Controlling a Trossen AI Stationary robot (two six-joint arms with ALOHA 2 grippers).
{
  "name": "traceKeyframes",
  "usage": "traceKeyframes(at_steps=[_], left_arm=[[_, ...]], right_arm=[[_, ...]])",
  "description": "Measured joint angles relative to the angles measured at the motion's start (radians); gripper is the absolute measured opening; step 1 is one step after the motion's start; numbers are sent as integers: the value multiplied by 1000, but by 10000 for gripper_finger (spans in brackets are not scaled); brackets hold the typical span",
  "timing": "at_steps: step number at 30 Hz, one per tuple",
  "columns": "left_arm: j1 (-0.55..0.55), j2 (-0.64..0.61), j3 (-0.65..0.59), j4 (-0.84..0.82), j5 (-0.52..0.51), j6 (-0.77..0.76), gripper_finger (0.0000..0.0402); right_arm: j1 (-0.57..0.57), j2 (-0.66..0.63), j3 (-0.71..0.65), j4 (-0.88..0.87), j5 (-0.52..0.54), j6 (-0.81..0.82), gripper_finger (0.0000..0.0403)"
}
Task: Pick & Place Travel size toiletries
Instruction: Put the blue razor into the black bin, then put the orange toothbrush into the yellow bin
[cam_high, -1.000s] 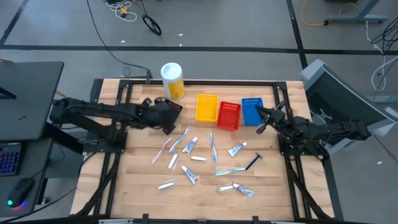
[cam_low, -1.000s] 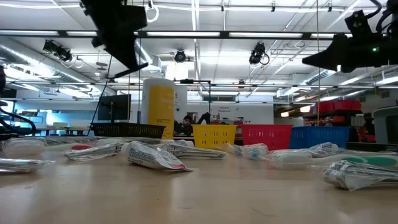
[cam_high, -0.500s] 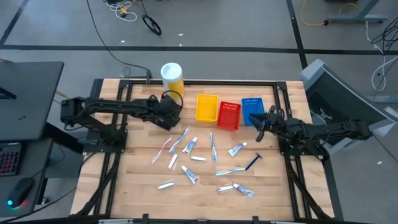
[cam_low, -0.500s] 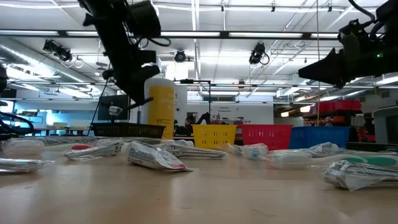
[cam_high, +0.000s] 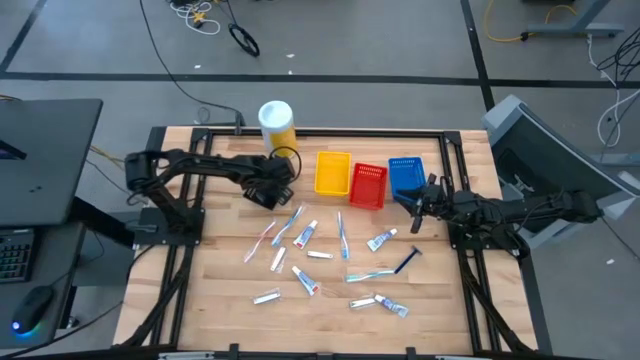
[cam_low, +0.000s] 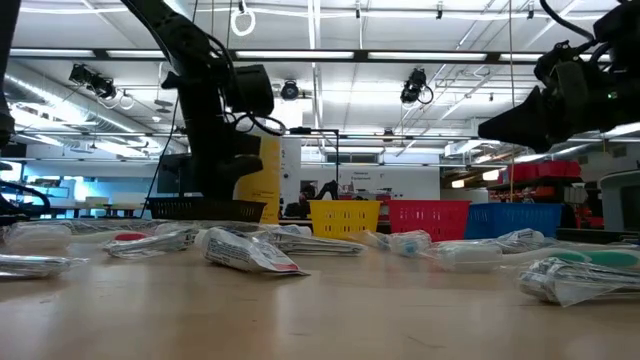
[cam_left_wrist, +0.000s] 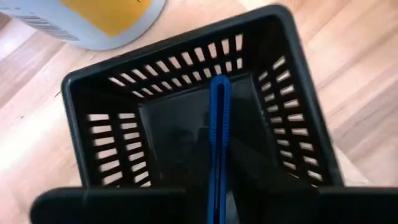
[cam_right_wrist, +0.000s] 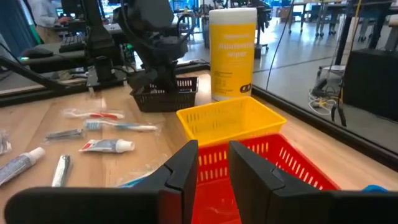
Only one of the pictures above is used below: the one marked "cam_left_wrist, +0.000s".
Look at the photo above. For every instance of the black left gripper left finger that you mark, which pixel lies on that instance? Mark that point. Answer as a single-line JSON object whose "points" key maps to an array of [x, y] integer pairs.
{"points": [[124, 205]]}

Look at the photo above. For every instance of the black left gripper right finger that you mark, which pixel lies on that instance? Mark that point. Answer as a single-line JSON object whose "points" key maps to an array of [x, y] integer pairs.
{"points": [[311, 205]]}

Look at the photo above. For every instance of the black slotted plastic basket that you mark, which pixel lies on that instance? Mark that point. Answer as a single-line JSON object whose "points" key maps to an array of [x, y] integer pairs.
{"points": [[177, 121]]}

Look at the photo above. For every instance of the yellow disinfecting wipes canister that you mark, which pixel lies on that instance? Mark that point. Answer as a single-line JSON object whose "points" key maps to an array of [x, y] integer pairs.
{"points": [[46, 18]]}

